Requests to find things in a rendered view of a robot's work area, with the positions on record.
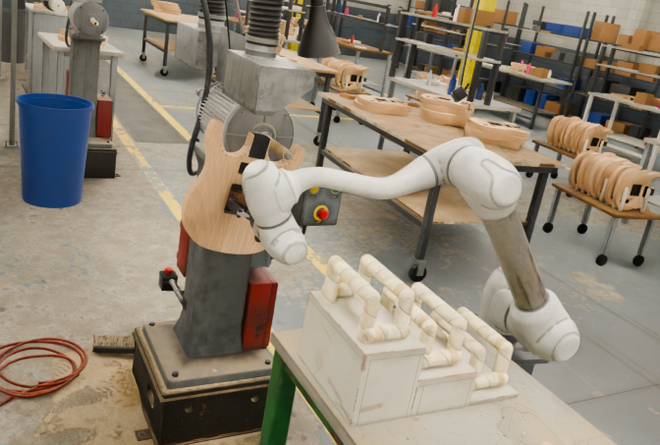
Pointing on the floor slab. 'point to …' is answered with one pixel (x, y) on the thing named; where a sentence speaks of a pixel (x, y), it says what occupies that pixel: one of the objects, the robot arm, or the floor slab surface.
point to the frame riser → (195, 408)
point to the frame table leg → (277, 405)
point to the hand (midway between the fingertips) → (242, 200)
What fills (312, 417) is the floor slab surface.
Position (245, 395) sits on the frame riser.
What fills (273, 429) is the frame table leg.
